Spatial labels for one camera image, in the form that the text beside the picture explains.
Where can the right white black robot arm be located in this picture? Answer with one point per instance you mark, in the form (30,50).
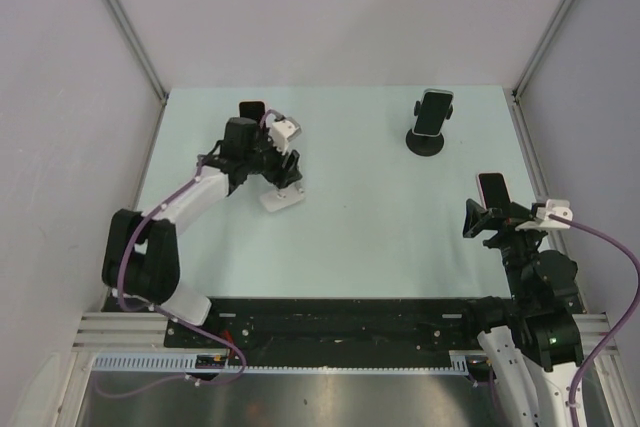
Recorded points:
(532,340)

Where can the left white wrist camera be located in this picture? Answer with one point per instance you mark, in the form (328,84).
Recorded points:
(282,131)

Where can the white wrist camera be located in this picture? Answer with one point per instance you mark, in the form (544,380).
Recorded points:
(554,214)
(282,131)

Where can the white silver phone stand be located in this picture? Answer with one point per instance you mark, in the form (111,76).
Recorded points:
(279,199)

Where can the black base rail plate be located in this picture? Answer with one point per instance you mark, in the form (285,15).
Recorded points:
(336,333)

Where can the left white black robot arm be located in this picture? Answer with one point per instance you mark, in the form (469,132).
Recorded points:
(142,254)

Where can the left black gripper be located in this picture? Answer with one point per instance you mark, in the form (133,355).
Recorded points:
(283,176)

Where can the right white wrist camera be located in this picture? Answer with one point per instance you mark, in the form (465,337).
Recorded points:
(554,214)

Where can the pink phone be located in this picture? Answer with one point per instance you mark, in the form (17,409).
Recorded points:
(252,109)
(493,190)

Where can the black round-base phone mount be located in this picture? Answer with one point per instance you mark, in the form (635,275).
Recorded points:
(424,146)

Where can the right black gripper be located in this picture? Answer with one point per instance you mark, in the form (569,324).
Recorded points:
(478,218)

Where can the white phone in car mount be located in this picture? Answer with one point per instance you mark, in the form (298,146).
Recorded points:
(434,108)

